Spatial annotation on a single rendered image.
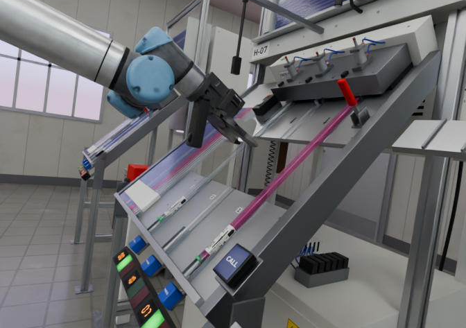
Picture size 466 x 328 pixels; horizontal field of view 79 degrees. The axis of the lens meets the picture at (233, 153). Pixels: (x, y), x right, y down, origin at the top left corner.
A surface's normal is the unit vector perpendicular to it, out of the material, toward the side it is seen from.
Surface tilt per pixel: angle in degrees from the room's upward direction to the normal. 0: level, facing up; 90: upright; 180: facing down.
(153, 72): 90
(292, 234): 90
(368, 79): 135
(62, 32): 85
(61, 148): 90
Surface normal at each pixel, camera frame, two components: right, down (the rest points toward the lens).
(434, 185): -0.84, -0.10
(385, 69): 0.52, 0.11
